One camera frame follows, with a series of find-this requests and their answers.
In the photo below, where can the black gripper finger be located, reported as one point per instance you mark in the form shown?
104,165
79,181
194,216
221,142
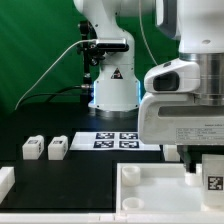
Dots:
190,155

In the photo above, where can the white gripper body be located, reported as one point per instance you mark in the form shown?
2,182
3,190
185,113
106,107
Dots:
175,119

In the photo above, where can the white square table top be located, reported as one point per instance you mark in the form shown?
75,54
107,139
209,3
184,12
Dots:
161,188

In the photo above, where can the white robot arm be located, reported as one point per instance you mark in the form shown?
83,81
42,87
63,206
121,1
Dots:
198,24

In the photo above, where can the white sheet with AprilTags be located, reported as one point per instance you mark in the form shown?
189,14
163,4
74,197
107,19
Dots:
96,141

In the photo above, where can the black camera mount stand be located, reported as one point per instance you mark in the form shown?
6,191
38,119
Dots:
91,57

